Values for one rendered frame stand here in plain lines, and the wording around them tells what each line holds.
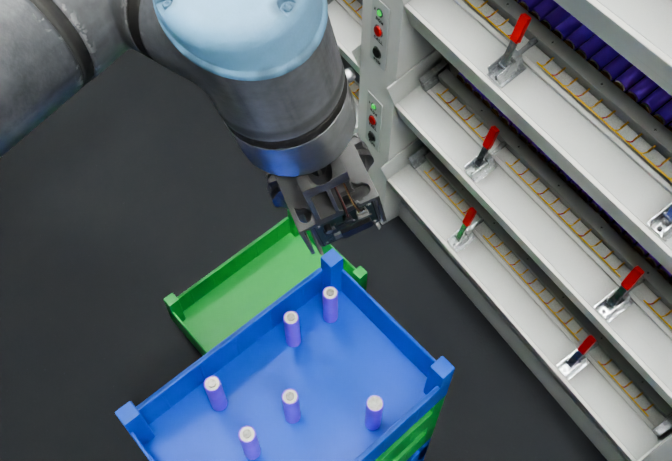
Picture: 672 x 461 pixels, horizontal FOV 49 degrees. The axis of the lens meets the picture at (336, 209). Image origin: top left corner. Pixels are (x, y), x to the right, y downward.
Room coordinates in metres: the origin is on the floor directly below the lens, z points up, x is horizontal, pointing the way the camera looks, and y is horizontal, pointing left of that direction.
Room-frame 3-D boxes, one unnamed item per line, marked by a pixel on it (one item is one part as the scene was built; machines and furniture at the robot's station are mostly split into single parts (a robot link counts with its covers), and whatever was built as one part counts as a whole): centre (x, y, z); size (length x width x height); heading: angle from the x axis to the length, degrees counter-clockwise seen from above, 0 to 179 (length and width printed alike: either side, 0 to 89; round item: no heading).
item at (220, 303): (0.62, 0.12, 0.04); 0.30 x 0.20 x 0.08; 132
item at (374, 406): (0.27, -0.04, 0.44); 0.02 x 0.02 x 0.06
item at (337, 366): (0.28, 0.05, 0.44); 0.30 x 0.20 x 0.08; 131
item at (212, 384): (0.29, 0.13, 0.44); 0.02 x 0.02 x 0.06
